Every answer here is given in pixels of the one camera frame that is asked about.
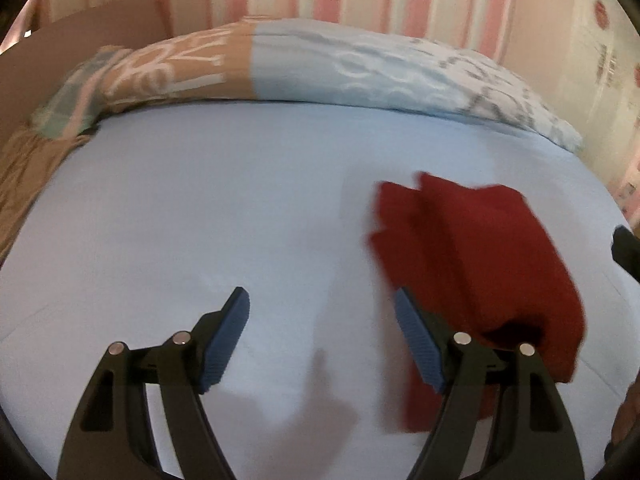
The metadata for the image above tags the white quilted comforter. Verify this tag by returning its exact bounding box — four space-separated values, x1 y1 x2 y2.
1 103 639 479

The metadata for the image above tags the white wardrobe with decals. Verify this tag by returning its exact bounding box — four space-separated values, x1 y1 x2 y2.
569 0 640 196

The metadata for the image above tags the patterned tan blue pillow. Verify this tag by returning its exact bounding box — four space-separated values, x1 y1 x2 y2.
101 18 582 153

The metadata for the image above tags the green plaid cloth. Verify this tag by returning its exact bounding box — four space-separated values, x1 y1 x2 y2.
29 46 132 140

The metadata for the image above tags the brown headboard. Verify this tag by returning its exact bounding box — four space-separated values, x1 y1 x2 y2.
0 0 169 142

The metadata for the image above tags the red knit sweater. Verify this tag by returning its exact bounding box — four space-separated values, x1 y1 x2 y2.
368 171 587 435

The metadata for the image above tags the person's hand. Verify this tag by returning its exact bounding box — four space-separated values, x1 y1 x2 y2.
611 376 640 445

